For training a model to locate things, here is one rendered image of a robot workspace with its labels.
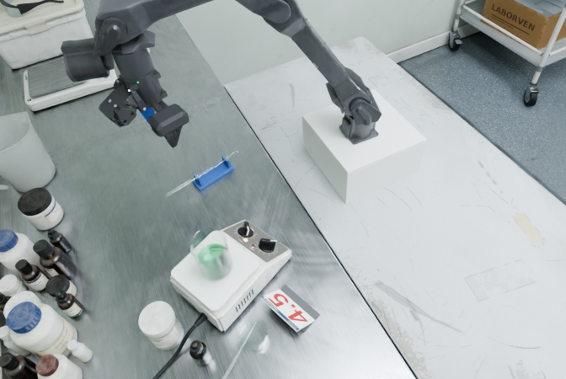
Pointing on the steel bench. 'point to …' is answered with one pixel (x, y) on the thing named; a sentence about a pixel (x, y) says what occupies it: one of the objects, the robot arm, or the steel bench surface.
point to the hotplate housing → (229, 312)
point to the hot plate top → (206, 292)
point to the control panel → (255, 242)
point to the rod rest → (213, 175)
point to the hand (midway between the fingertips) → (157, 121)
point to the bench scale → (58, 85)
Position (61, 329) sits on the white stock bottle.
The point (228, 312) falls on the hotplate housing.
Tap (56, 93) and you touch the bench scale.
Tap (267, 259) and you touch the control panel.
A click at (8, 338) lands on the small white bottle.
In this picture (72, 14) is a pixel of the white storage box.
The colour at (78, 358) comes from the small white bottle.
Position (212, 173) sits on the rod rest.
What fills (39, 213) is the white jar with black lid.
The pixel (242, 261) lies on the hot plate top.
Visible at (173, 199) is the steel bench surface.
